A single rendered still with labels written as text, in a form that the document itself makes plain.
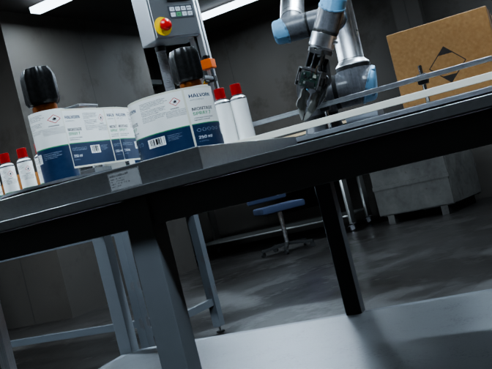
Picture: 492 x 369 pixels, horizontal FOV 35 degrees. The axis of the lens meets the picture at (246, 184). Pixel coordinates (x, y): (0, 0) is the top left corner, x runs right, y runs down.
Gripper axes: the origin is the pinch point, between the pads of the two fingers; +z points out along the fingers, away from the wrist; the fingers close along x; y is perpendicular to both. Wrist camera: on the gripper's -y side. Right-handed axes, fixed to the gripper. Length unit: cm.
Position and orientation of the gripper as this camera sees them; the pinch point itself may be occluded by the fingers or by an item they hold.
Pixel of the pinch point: (304, 116)
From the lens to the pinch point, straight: 228.8
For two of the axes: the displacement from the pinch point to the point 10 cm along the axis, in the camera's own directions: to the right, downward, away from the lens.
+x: 9.0, 2.9, -3.2
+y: -3.5, 0.9, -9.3
